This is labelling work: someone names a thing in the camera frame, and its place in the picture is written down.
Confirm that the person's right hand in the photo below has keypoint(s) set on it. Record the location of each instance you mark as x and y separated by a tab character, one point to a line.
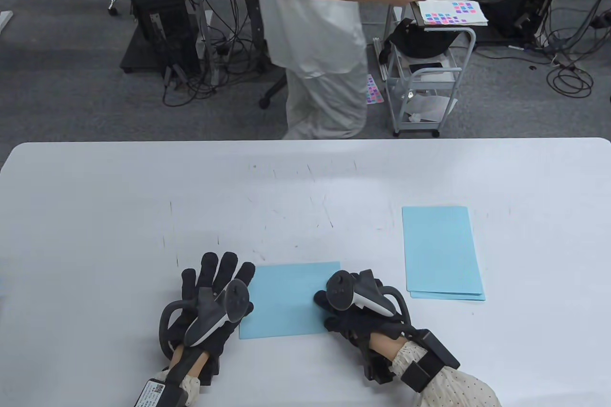
353	323

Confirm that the person's left hand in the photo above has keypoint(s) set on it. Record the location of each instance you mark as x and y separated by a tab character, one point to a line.
210	273

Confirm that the light blue paper sheet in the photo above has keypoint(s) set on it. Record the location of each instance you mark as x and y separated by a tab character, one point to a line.
439	249
448	297
286	302

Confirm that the person's right forearm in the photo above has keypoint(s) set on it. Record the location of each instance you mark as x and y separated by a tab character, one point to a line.
458	390

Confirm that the person's left forearm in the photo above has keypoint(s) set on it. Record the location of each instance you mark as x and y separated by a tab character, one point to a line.
193	364

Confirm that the right black white controller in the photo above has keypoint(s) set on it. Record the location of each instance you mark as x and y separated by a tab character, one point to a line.
339	290

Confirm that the white metal cart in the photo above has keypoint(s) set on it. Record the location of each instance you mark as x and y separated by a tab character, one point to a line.
415	128

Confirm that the black platform base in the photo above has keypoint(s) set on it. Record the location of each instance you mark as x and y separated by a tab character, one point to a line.
136	56

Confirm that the white loose papers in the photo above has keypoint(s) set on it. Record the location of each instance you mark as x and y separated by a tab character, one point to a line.
429	106

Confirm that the colourful sticker sheet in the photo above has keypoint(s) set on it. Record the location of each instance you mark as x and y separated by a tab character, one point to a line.
448	15
374	92

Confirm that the dark phone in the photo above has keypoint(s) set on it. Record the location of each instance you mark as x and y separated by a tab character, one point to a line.
425	66

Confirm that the black mesh office chair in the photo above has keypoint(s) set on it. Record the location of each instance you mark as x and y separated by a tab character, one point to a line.
250	6

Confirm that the black bag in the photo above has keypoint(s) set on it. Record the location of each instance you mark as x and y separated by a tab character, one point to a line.
420	42

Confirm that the white desk foot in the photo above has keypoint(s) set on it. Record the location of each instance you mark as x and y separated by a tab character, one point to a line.
5	20

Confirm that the right black wrist camera module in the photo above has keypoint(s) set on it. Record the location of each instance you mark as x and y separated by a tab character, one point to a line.
429	364

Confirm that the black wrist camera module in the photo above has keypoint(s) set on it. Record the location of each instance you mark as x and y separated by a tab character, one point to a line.
155	392
429	364

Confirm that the left black wrist camera module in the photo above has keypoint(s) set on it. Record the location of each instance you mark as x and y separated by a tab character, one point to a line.
155	392

